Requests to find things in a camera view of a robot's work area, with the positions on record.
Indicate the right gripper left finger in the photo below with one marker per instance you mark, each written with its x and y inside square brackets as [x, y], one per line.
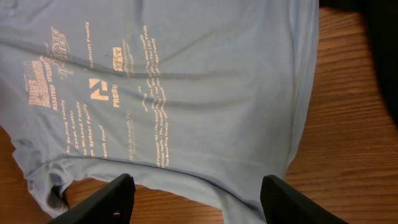
[111, 204]

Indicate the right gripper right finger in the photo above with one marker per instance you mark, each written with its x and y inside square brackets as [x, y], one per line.
[282, 204]

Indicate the light blue t-shirt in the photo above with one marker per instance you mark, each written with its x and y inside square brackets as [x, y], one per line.
[198, 98]

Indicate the black t-shirt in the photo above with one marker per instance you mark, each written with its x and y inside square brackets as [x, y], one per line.
[380, 20]

